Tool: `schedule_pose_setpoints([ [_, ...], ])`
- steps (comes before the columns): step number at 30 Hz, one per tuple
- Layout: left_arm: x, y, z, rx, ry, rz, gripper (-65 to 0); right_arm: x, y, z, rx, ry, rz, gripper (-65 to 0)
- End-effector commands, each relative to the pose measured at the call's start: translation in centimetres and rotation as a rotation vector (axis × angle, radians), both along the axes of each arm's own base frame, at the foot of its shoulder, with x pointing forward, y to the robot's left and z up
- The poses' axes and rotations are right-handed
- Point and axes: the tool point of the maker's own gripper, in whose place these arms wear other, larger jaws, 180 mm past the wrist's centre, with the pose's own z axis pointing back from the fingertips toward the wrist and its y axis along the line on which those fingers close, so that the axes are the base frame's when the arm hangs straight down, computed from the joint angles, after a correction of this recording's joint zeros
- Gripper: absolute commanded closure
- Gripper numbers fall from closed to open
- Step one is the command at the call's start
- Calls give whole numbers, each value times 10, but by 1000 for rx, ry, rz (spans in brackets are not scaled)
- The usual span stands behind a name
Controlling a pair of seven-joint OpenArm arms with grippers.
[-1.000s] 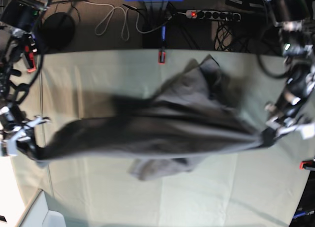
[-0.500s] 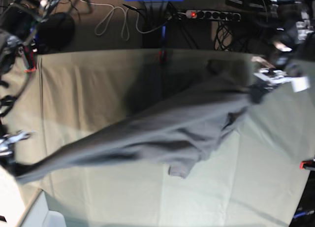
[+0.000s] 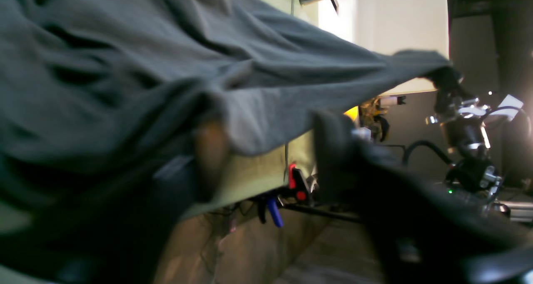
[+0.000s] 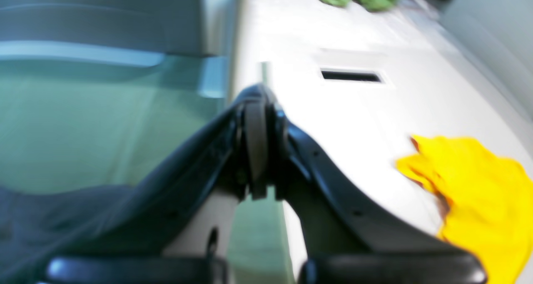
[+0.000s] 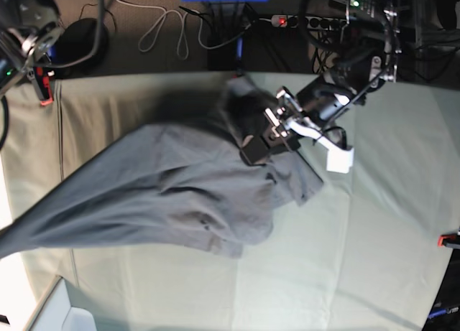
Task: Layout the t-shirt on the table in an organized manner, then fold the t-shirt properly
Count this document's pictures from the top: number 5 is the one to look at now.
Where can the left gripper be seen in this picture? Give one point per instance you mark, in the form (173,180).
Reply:
(287,119)

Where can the dark grey t-shirt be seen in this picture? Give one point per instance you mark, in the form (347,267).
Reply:
(172,184)

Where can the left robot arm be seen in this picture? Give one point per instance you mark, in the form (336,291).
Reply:
(366,59)

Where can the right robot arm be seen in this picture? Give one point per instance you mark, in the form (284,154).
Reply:
(29,28)

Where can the white power strip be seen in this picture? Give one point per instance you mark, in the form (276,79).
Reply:
(314,23)

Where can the pale green table cloth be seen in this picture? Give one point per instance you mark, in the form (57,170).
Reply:
(361,255)

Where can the black round floor base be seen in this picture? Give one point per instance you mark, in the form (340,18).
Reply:
(77,41)

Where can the red clamp right edge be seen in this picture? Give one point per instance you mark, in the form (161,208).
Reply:
(451,240)

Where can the red clamp edge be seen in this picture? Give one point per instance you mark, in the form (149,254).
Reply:
(40,78)
(451,240)

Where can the red clamp left edge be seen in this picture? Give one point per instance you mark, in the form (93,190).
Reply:
(40,78)

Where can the grey plastic bin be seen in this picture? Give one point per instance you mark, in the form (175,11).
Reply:
(54,311)

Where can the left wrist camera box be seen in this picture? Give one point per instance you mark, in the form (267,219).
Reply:
(340,160)

